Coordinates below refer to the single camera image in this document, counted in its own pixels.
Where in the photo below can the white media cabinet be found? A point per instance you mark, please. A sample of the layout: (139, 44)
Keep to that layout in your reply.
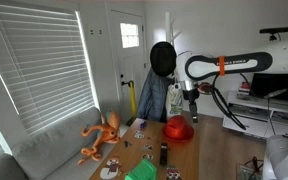
(250, 120)

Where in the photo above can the orange octopus plush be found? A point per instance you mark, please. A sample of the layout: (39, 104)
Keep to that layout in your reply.
(105, 131)

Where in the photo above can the red-hatted figure sticker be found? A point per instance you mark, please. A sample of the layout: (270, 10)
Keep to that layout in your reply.
(173, 173)

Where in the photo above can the black camera on stand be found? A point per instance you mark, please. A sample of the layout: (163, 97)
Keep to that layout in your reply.
(275, 30)

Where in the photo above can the green plastic toy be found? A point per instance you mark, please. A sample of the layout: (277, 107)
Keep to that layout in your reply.
(142, 171)

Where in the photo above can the grey sofa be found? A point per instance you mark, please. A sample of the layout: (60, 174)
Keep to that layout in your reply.
(50, 150)

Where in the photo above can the blue-grey puffer jacket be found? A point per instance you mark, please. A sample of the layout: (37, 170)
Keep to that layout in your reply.
(152, 98)

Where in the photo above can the black monitor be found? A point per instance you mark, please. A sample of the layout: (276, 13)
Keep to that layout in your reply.
(270, 85)

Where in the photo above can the small table sticker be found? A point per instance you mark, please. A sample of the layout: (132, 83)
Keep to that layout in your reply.
(148, 157)
(147, 147)
(127, 143)
(138, 134)

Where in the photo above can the small blue object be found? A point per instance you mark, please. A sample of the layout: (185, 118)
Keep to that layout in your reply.
(143, 125)

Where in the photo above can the red hat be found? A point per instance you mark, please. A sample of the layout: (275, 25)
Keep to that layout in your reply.
(178, 128)

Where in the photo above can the black remote control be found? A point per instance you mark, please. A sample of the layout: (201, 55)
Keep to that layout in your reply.
(163, 154)

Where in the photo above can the red wrist camera mount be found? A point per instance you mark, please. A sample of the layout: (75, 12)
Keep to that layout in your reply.
(205, 88)

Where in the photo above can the white door with window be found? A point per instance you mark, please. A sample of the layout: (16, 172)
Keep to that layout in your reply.
(129, 66)

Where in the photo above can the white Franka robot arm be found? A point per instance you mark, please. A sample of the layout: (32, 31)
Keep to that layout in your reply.
(284, 56)

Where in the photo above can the large white window blinds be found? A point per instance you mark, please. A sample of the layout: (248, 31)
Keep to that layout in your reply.
(40, 60)

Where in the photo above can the cream tote bag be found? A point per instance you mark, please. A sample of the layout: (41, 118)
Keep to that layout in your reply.
(174, 100)

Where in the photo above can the black hat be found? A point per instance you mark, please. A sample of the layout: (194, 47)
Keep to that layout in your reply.
(163, 59)

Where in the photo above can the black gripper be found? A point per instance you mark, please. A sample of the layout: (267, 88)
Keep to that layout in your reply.
(190, 91)

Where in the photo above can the white coat rack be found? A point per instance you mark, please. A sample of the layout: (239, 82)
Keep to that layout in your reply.
(168, 26)

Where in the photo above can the snowman sticker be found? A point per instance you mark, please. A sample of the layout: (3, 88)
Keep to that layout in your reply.
(110, 168)

